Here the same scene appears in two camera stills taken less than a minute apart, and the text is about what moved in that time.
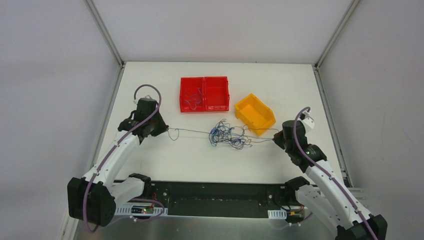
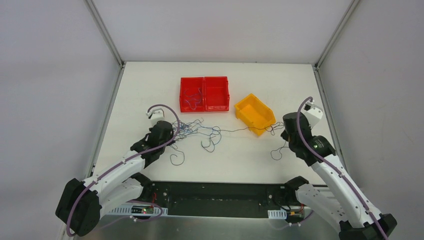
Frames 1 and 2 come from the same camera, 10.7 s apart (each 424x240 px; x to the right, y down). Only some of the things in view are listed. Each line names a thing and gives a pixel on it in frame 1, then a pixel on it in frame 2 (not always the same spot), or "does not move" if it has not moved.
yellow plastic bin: [254, 114] does not move
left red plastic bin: [192, 95] does not move
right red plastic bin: [216, 93] does not move
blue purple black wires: [240, 137] to [184, 129]
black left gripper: [156, 125] to [166, 129]
